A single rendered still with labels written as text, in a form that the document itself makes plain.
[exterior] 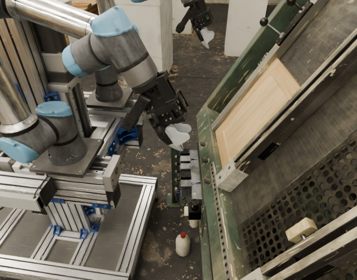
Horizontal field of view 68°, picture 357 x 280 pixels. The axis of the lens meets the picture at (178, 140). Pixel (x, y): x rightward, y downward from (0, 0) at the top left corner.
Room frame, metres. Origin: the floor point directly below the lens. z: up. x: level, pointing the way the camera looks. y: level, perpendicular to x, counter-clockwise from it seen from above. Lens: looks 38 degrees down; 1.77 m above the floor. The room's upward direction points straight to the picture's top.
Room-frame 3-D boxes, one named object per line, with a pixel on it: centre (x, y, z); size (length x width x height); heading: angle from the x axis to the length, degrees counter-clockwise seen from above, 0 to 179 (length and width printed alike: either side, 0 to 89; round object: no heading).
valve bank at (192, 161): (0.99, -0.05, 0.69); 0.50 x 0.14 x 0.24; 0
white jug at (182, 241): (0.99, -0.03, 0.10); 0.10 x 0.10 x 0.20
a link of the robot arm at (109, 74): (1.33, 0.38, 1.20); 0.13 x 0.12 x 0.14; 146
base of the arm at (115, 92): (1.33, 0.39, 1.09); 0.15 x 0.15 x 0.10
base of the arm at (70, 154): (0.84, 0.46, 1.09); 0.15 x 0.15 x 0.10
